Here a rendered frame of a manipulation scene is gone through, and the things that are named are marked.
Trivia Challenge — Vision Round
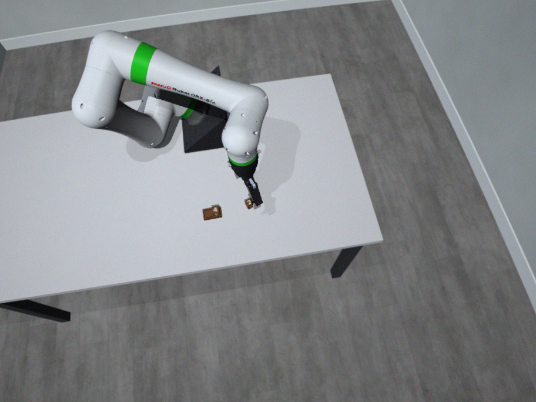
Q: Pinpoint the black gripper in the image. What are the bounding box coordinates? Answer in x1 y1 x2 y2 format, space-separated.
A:
235 169 263 210

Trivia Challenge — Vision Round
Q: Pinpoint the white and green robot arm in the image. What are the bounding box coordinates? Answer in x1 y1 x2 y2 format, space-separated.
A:
72 31 269 175

